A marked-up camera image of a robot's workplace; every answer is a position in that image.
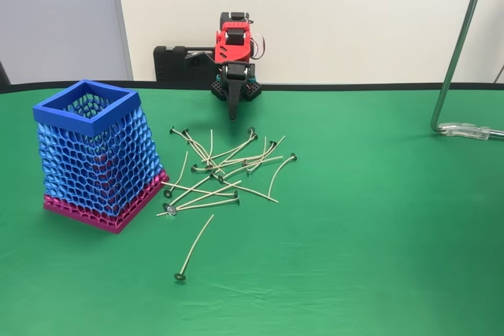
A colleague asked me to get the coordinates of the red white servo cable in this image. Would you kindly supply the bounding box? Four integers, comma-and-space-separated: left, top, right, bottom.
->
250, 31, 268, 58

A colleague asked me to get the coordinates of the green cloth with black rim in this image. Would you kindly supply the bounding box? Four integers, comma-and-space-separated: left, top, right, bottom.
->
0, 82, 504, 336

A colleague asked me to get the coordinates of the clear plastic clamp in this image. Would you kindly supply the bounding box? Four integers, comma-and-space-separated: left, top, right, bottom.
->
437, 121, 504, 142

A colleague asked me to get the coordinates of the silver metal stand pole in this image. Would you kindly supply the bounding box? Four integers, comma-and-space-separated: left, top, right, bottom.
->
431, 0, 493, 135

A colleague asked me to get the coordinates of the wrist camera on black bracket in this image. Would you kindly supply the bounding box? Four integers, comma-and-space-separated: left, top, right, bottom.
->
183, 49, 217, 77

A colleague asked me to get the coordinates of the black plastic case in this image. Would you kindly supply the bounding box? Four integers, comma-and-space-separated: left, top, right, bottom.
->
153, 45, 216, 89

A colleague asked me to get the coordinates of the blue magenta lattice basket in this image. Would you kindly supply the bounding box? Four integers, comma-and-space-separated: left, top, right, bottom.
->
32, 79, 171, 234

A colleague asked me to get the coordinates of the cream candle wick metal base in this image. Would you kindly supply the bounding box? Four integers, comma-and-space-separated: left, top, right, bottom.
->
155, 198, 243, 217
217, 175, 280, 204
242, 139, 277, 167
163, 150, 189, 198
246, 135, 269, 176
206, 128, 215, 166
191, 156, 284, 173
161, 172, 218, 210
218, 135, 287, 183
267, 153, 298, 199
202, 127, 256, 164
218, 134, 260, 166
160, 180, 240, 198
182, 127, 216, 164
173, 214, 216, 282
169, 127, 224, 174
167, 179, 243, 215

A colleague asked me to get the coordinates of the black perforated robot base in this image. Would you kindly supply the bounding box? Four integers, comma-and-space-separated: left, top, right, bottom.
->
211, 74, 263, 103

